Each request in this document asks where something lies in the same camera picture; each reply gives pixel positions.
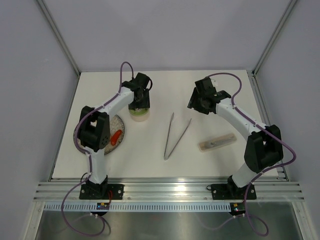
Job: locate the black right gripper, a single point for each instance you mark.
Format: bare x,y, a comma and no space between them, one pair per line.
193,102

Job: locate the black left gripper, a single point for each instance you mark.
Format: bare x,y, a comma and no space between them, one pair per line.
144,105

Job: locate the round steel bowl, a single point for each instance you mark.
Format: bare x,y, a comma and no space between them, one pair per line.
140,119

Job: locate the metal tongs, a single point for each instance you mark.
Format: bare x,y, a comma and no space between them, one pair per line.
175,133

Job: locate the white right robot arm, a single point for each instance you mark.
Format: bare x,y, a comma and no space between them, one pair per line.
263,148

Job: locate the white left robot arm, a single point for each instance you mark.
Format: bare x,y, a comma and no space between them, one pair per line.
96,170

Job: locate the grey speckled plate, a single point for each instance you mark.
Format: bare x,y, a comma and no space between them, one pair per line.
96,131

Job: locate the clear cutlery case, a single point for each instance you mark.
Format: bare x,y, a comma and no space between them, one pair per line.
217,142

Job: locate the red sausage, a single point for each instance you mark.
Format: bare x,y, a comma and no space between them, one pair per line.
115,137

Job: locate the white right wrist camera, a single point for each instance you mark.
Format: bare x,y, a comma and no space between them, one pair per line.
214,82

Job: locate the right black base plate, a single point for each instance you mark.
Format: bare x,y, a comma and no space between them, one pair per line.
224,192

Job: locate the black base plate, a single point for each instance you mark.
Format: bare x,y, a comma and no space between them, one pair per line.
224,192
101,192

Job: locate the aluminium rail frame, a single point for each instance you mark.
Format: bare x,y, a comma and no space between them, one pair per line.
171,189

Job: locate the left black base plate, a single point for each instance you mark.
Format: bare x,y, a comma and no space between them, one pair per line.
101,192

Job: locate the white slotted cable duct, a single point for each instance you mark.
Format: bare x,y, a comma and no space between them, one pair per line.
146,207

